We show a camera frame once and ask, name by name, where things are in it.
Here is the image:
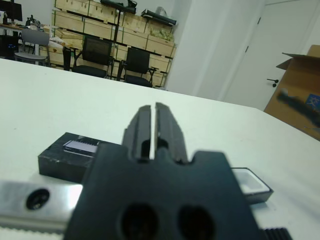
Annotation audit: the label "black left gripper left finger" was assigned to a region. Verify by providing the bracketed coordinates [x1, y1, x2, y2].
[123, 104, 153, 161]

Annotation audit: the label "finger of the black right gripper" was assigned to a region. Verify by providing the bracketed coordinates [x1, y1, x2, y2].
[276, 88, 320, 131]

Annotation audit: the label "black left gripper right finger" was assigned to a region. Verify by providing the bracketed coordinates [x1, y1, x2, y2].
[153, 101, 189, 164]

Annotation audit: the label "black box lid with print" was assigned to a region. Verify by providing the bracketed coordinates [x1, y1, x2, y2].
[37, 132, 125, 185]

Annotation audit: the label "brown cardboard box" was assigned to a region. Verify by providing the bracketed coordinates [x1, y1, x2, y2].
[263, 44, 320, 142]

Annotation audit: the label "black box base white insert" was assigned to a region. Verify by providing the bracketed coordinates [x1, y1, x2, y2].
[229, 166, 274, 205]

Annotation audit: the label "white door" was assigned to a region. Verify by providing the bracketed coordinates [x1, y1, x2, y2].
[223, 0, 320, 111]

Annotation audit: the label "black mesh chair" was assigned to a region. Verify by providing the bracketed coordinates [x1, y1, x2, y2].
[120, 46, 161, 88]
[63, 36, 115, 79]

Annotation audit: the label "clear bag of green stuff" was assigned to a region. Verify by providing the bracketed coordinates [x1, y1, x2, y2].
[149, 28, 175, 43]

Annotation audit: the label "stacked wooden crates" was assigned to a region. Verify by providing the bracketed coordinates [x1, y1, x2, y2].
[51, 0, 177, 89]

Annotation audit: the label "grey office chair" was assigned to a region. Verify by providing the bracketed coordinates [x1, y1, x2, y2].
[14, 28, 52, 67]

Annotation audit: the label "black computer tower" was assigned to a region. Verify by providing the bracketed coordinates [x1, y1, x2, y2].
[0, 34, 20, 60]

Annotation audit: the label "black computer monitor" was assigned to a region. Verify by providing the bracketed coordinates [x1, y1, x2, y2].
[0, 0, 24, 26]

